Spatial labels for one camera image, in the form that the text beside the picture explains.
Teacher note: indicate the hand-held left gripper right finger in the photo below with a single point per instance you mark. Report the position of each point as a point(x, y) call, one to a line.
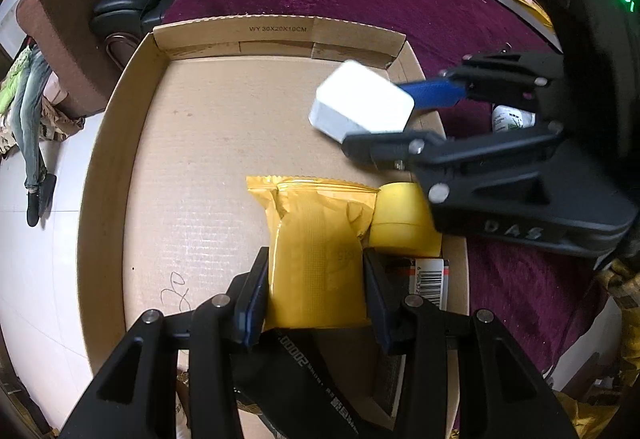
point(377, 299)

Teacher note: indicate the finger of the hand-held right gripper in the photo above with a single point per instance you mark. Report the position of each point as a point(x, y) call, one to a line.
point(500, 179)
point(435, 91)

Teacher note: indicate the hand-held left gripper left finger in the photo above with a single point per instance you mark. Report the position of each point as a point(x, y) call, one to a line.
point(255, 299)

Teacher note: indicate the yellow foil packet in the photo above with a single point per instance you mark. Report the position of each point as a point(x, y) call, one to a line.
point(315, 259)

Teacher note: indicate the white cardboard box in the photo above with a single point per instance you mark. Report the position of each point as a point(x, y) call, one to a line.
point(360, 99)

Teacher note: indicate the brown cardboard box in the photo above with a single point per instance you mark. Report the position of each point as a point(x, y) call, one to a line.
point(200, 144)

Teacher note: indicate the white plastic bottle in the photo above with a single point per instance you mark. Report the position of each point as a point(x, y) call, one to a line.
point(507, 119)

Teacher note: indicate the yellow round container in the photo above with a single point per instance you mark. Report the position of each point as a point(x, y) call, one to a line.
point(400, 219)

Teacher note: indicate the tan patterned trousers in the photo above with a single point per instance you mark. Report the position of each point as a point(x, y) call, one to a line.
point(620, 279)

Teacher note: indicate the black shoe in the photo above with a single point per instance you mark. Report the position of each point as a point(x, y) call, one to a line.
point(40, 199)

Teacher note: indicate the blue jeans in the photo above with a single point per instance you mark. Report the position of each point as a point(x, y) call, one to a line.
point(32, 119)

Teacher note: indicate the brown upholstered chair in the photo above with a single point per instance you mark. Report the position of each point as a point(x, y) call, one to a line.
point(65, 44)

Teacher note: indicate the light green cloth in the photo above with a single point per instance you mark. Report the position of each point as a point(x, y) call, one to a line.
point(12, 84)

